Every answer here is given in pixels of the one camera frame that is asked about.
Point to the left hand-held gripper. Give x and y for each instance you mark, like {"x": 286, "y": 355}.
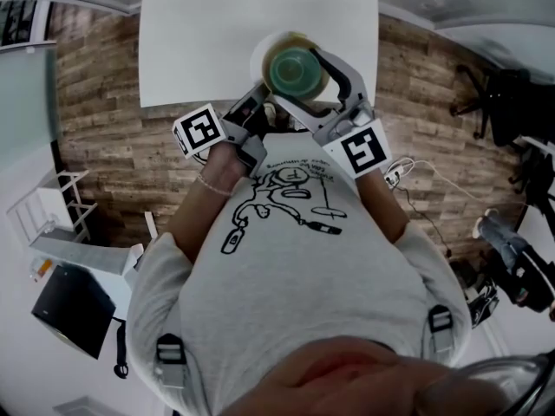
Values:
{"x": 200, "y": 130}

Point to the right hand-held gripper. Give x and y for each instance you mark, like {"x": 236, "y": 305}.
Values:
{"x": 363, "y": 147}

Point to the cream bowl dish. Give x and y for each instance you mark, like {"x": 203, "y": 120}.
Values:
{"x": 323, "y": 87}

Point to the white plate dish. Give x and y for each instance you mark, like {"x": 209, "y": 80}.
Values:
{"x": 256, "y": 65}

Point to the green bowl dish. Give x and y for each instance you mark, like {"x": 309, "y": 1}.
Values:
{"x": 295, "y": 71}

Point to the person's right forearm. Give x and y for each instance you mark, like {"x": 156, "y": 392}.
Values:
{"x": 381, "y": 206}

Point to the person's left forearm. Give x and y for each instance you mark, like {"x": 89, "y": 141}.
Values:
{"x": 195, "y": 219}

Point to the white power strip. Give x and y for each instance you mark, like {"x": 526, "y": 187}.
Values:
{"x": 396, "y": 169}

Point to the black office chair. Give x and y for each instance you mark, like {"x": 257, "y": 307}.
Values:
{"x": 537, "y": 171}
{"x": 507, "y": 102}

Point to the grey printed t-shirt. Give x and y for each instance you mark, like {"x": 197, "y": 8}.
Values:
{"x": 303, "y": 284}

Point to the frosted glass partition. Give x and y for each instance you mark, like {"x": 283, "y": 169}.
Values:
{"x": 26, "y": 102}

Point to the white side desk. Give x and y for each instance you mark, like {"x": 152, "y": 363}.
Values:
{"x": 86, "y": 254}

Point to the white shelf rack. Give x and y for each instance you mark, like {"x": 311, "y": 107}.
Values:
{"x": 47, "y": 206}

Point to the person's face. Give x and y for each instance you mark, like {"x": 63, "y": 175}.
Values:
{"x": 347, "y": 384}

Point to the grey headset rim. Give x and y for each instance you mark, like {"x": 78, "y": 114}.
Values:
{"x": 520, "y": 375}

